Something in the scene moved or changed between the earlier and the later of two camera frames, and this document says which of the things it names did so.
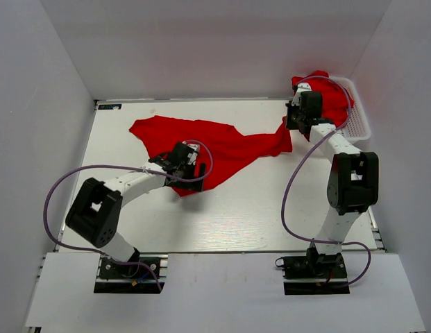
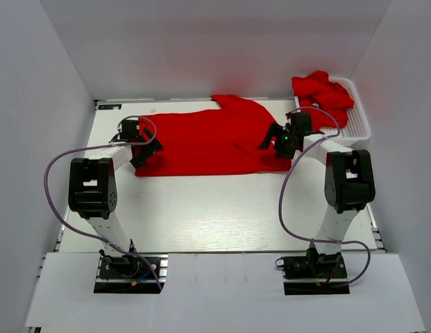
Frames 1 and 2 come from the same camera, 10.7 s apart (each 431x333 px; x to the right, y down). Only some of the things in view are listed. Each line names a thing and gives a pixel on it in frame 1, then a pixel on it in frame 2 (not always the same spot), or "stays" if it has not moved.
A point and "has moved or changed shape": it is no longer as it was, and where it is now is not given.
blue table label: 109,106 stays
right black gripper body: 293,116 → 277,139
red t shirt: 221,146 has moved or changed shape
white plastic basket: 358,127 stays
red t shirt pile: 336,97 stays
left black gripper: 189,184 → 143,152
